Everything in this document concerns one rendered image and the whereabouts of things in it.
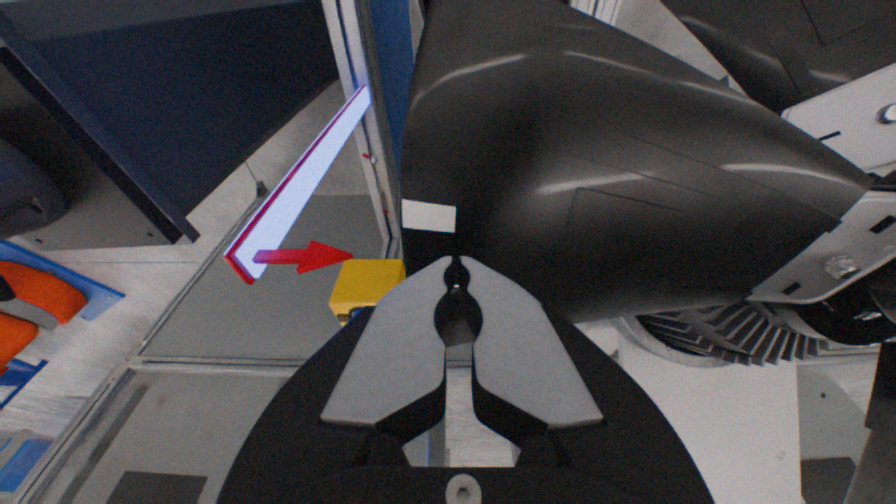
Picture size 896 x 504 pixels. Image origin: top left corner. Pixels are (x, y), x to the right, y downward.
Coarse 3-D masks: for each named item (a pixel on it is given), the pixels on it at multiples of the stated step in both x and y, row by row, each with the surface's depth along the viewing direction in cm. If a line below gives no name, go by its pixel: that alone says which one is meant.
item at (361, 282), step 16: (352, 272) 43; (368, 272) 43; (384, 272) 43; (400, 272) 43; (336, 288) 40; (352, 288) 40; (368, 288) 40; (384, 288) 40; (336, 304) 39; (352, 304) 39; (368, 304) 39
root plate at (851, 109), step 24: (888, 72) 15; (840, 96) 17; (864, 96) 16; (888, 96) 15; (792, 120) 19; (816, 120) 18; (840, 120) 17; (864, 120) 16; (840, 144) 17; (864, 144) 17; (888, 144) 16; (864, 168) 17
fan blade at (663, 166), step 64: (448, 0) 12; (512, 0) 11; (448, 64) 12; (512, 64) 12; (576, 64) 11; (640, 64) 11; (448, 128) 13; (512, 128) 13; (576, 128) 12; (640, 128) 12; (704, 128) 11; (768, 128) 11; (448, 192) 15; (512, 192) 14; (576, 192) 13; (640, 192) 13; (704, 192) 13; (768, 192) 12; (832, 192) 12; (512, 256) 16; (576, 256) 16; (640, 256) 15; (704, 256) 15; (768, 256) 14; (448, 320) 20; (576, 320) 20
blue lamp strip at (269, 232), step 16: (368, 96) 37; (352, 112) 31; (336, 128) 27; (352, 128) 31; (320, 144) 24; (336, 144) 27; (320, 160) 24; (304, 176) 21; (320, 176) 24; (288, 192) 19; (304, 192) 21; (272, 208) 17; (288, 208) 19; (272, 224) 17; (288, 224) 19; (256, 240) 16; (272, 240) 17; (240, 256) 14; (256, 272) 16
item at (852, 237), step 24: (888, 192) 12; (864, 216) 12; (816, 240) 14; (840, 240) 14; (864, 240) 13; (888, 240) 13; (792, 264) 15; (816, 264) 15; (864, 264) 15; (768, 288) 17; (816, 288) 16; (840, 288) 16
